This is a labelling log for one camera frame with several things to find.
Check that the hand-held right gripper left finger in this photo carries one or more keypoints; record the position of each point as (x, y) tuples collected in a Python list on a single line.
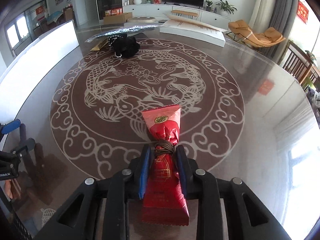
[(144, 172)]

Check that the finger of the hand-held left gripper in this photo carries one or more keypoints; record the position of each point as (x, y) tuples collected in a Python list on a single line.
[(10, 126), (25, 146)]

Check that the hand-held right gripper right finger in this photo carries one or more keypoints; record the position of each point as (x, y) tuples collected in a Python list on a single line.
[(181, 172)]

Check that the red packet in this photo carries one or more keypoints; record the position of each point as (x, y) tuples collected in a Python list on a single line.
[(165, 185)]

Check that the person's left hand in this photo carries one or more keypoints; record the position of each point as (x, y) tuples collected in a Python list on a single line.
[(11, 188)]

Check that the red sign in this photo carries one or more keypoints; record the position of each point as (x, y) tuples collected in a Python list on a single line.
[(40, 12)]

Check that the table with blue cloth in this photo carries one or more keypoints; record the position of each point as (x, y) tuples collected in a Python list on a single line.
[(55, 17)]

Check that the gold packet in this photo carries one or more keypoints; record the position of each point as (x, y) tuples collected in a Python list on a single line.
[(98, 46)]

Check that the brown wooden cabinet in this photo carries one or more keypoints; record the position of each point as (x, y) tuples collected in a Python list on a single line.
[(68, 15)]

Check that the black cloth pouch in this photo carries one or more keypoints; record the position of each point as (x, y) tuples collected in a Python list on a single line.
[(127, 45)]

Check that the water jug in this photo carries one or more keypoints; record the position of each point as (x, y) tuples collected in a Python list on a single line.
[(68, 3)]

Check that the white foam box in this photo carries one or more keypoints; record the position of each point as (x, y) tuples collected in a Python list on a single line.
[(195, 33)]

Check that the silver foil pack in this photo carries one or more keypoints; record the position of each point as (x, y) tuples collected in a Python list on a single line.
[(125, 30)]

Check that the cardboard box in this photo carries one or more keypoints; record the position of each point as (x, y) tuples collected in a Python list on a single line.
[(117, 18)]

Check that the round beige cushion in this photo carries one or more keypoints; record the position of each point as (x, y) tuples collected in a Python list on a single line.
[(142, 19)]

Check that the wooden bench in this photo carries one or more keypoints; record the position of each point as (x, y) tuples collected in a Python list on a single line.
[(185, 11)]

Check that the wooden chair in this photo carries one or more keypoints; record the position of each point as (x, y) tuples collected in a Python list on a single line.
[(297, 60)]

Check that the orange lounge chair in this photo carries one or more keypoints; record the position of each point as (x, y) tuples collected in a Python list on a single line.
[(270, 36)]

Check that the white television cabinet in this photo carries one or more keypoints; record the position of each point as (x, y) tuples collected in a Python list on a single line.
[(150, 10)]

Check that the small potted plant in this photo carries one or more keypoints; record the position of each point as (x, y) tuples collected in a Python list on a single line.
[(208, 5)]

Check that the round white vase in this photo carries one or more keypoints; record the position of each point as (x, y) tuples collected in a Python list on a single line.
[(137, 1)]

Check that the large potted plant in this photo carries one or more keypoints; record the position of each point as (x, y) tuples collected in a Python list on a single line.
[(225, 6)]

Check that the covered standing air conditioner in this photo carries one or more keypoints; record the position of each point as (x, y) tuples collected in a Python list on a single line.
[(263, 5)]

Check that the grey curtain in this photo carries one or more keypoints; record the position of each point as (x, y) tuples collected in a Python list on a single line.
[(285, 7)]

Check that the red wall hanging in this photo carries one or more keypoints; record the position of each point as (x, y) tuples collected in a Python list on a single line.
[(303, 12)]

